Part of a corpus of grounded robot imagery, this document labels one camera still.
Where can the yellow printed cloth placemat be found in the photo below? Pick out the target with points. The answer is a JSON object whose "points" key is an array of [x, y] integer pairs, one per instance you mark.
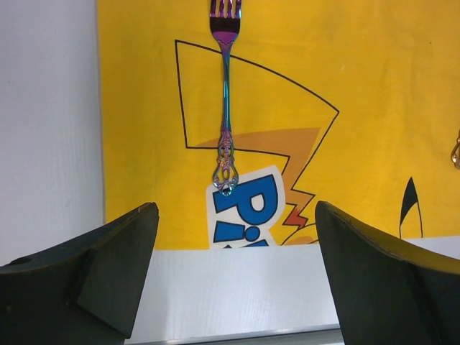
{"points": [[355, 103]]}

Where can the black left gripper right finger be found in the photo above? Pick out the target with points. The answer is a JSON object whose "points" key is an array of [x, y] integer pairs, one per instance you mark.
{"points": [[386, 290]]}

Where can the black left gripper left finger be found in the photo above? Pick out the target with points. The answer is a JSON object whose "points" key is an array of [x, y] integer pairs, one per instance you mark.
{"points": [[86, 290]]}

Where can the gold metal spoon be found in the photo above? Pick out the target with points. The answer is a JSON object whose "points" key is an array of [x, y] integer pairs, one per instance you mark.
{"points": [[455, 157]]}

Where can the purple metal fork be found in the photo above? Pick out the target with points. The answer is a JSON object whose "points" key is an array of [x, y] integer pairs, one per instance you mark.
{"points": [[225, 20]]}

